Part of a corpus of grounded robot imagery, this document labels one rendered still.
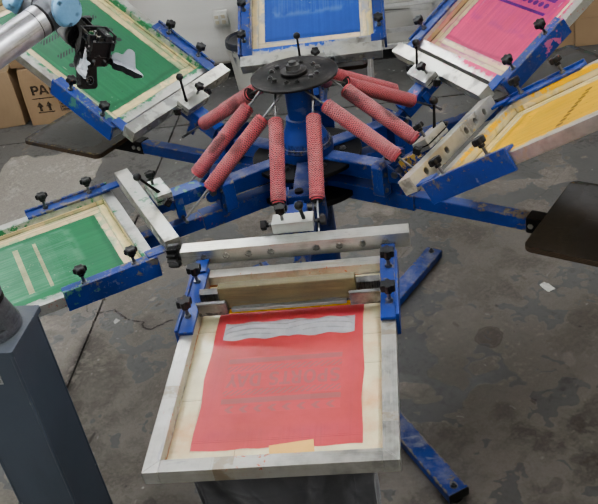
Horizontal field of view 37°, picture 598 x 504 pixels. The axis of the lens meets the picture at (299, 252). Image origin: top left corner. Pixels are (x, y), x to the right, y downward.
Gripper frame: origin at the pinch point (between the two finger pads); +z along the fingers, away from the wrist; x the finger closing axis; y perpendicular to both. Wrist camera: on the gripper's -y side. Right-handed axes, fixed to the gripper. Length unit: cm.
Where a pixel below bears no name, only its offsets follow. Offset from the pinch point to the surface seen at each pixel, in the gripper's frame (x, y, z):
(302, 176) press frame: 89, -46, -16
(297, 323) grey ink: 46, -52, 41
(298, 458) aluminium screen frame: 14, -50, 82
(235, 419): 15, -60, 60
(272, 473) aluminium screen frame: 10, -55, 80
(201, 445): 5, -63, 61
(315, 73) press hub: 94, -15, -32
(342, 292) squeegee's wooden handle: 56, -42, 43
